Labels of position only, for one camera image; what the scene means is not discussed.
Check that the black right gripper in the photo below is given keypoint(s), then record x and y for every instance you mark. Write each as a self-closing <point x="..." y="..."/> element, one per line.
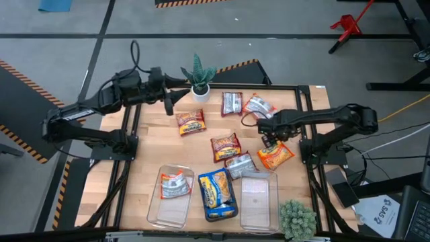
<point x="277" y="124"/>

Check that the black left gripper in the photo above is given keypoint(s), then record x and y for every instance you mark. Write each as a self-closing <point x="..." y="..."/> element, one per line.
<point x="155" y="89"/>

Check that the red Maruchan noodle pack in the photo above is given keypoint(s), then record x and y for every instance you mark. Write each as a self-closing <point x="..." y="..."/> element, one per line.
<point x="231" y="104"/>
<point x="225" y="148"/>
<point x="239" y="164"/>
<point x="191" y="122"/>

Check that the blue Maruchan noodle pack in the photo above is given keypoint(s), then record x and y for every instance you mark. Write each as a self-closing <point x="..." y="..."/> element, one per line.
<point x="215" y="190"/>
<point x="220" y="211"/>

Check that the orange Maruchan noodle pack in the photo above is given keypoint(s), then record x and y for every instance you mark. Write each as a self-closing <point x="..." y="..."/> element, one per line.
<point x="257" y="105"/>
<point x="174" y="186"/>
<point x="277" y="156"/>

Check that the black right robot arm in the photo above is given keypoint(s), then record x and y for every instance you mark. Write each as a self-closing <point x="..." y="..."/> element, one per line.
<point x="319" y="116"/>

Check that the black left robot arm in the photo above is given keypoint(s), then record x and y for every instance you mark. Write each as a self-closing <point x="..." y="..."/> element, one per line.
<point x="107" y="97"/>

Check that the snake plant in white pot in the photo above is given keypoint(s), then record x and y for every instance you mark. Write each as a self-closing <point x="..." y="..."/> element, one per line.
<point x="201" y="94"/>

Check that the clear plastic bin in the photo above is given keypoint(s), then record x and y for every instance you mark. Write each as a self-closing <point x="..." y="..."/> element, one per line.
<point x="168" y="215"/>
<point x="258" y="205"/>

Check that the black hazard-striped floor mat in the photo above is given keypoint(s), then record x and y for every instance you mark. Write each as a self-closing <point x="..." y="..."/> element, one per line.
<point x="27" y="101"/>
<point x="75" y="188"/>
<point x="245" y="75"/>
<point x="174" y="2"/>

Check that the bushy green artificial plant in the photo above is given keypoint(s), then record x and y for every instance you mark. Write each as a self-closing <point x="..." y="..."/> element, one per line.
<point x="297" y="220"/>

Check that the black tablet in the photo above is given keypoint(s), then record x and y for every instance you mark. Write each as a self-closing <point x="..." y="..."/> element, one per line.
<point x="344" y="195"/>

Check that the dark smoked plastic bin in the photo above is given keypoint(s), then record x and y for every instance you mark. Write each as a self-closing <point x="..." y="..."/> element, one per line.
<point x="202" y="213"/>

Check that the black desk foot bar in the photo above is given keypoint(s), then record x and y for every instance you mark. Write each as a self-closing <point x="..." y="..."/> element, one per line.
<point x="386" y="186"/>

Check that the white paper with logo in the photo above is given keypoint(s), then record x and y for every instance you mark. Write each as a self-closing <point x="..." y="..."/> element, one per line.
<point x="379" y="215"/>

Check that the blue floor mat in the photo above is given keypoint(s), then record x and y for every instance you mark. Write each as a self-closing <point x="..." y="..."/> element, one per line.
<point x="55" y="5"/>

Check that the black laptop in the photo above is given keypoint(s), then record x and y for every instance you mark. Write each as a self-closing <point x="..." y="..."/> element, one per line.
<point x="415" y="218"/>

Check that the person's shoe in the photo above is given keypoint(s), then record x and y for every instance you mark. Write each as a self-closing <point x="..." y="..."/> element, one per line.
<point x="422" y="55"/>

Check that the black aluminium table frame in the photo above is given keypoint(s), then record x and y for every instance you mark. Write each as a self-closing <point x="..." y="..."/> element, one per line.
<point x="275" y="86"/>

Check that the silver metal bracket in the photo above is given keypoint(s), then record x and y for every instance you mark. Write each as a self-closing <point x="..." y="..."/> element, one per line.
<point x="124" y="233"/>
<point x="317" y="239"/>

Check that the black desk frame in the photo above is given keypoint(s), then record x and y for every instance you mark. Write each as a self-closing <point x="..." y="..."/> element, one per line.
<point x="386" y="86"/>

